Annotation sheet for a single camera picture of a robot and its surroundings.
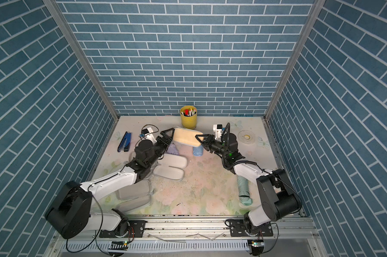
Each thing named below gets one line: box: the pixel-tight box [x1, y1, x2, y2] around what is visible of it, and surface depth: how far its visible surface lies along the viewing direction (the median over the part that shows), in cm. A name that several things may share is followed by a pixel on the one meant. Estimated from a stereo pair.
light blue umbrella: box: [192, 145, 204, 157], surface depth 100 cm
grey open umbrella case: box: [128, 150, 137, 163], surface depth 98 cm
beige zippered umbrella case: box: [173, 126, 204, 147], surface depth 81 cm
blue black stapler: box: [117, 131, 132, 153], surface depth 107 cm
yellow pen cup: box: [180, 104, 198, 130], surface depth 108 cm
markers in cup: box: [180, 107, 197, 117], surface depth 108 cm
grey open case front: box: [115, 179, 153, 213], surface depth 84 cm
